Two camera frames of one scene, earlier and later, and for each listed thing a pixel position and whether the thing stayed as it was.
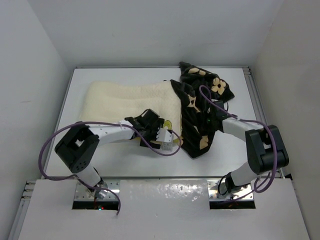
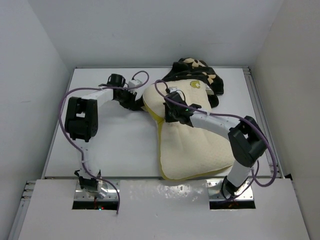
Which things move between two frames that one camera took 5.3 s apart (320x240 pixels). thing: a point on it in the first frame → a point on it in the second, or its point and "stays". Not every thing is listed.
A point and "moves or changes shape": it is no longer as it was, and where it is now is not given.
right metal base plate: x=214 y=194 stays
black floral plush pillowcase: x=199 y=90 moves or changes shape
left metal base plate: x=81 y=193 stays
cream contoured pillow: x=103 y=101 moves or changes shape
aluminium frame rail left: x=22 y=209 stays
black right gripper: x=208 y=128 → x=168 y=117
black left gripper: x=158 y=124 → x=130 y=104
